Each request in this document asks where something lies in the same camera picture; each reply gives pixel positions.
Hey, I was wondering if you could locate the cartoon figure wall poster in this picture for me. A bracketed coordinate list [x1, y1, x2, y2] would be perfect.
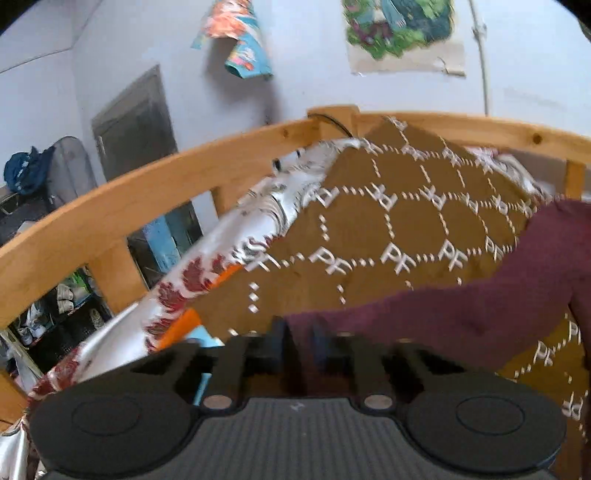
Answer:
[342, 0, 467, 78]

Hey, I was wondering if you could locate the white floral bed sheet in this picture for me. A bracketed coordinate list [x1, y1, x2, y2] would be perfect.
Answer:
[0, 137, 555, 480]

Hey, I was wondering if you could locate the black shoe rack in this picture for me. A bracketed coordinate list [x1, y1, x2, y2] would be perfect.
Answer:
[6, 267, 115, 372]

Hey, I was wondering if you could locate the brown printed blanket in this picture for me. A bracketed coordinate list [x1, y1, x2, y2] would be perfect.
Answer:
[185, 115, 591, 480]

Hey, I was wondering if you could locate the maroon knit garment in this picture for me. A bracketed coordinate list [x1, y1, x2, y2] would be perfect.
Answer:
[281, 196, 591, 398]

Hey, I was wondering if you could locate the orange blue wall poster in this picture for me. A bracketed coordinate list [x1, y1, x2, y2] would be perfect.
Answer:
[191, 0, 274, 81]

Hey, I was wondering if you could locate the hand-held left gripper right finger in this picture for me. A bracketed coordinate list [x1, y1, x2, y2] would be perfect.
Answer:
[311, 323, 463, 411]

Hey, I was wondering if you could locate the wooden bed rail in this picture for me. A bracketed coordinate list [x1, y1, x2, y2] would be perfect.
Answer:
[0, 105, 591, 435]

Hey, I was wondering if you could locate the light blue cloth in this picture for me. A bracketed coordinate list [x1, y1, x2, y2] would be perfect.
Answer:
[185, 325, 228, 408]

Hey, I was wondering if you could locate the white wall conduit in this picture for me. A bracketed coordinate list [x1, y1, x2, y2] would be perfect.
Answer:
[467, 0, 493, 117]

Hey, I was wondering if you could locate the grey metal door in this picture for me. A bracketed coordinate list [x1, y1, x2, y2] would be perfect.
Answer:
[91, 65, 205, 289]

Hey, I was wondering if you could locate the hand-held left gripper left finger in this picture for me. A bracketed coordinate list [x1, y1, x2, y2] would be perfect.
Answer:
[131, 316, 306, 411]

